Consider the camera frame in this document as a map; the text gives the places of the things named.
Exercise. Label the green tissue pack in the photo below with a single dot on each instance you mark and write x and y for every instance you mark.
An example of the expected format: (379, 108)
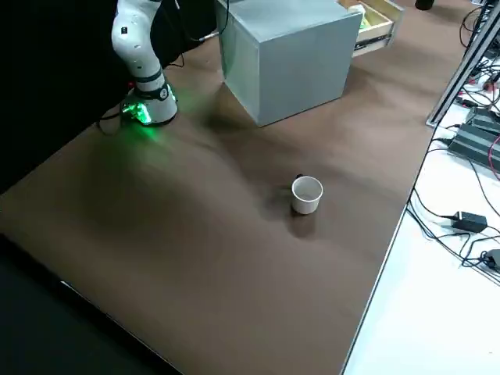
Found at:
(361, 17)

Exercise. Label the grey drawer with wooden inside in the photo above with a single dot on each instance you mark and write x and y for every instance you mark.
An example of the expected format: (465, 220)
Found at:
(377, 27)

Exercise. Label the grey metal drawer cabinet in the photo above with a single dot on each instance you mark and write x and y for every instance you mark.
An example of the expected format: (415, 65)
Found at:
(297, 70)

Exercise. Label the green lit circuit board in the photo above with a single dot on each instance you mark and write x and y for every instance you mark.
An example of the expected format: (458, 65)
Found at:
(136, 113)

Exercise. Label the white side table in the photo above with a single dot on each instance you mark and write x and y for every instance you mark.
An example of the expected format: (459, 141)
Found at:
(422, 312)

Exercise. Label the black power adapter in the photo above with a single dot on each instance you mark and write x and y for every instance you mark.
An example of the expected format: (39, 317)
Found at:
(470, 220)

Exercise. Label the dark grey power supply unit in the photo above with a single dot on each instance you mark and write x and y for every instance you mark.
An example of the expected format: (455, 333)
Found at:
(472, 142)
(486, 119)

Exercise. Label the small black plug adapter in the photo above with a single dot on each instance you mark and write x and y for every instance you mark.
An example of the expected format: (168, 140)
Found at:
(493, 258)

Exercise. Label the black round object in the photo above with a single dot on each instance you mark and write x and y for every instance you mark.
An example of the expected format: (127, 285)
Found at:
(424, 4)

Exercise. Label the aluminium frame post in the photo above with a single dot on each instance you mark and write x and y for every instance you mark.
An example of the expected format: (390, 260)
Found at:
(461, 66)

